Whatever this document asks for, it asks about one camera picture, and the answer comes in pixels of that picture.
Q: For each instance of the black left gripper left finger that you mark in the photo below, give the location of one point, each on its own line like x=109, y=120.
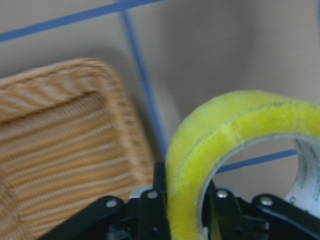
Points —
x=152, y=209

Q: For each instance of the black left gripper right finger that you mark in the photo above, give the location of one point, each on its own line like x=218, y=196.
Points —
x=224, y=215

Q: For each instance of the yellow tape roll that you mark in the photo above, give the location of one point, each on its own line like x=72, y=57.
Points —
x=221, y=127

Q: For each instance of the brown wicker basket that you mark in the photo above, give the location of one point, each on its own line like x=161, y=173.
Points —
x=69, y=134

